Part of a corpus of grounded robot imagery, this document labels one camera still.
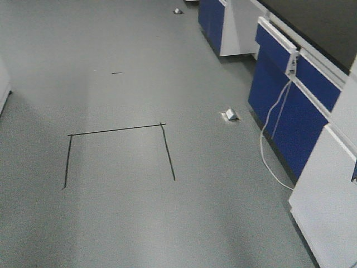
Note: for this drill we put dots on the near floor socket box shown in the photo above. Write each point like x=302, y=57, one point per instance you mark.
x=230, y=115

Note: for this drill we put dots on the far blue cabinet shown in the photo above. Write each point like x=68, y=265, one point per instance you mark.
x=230, y=26

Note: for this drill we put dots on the blue lab bench cabinet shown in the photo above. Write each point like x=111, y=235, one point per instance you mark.
x=290, y=95

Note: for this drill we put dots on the white bench side panel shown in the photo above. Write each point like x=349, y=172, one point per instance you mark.
x=323, y=202

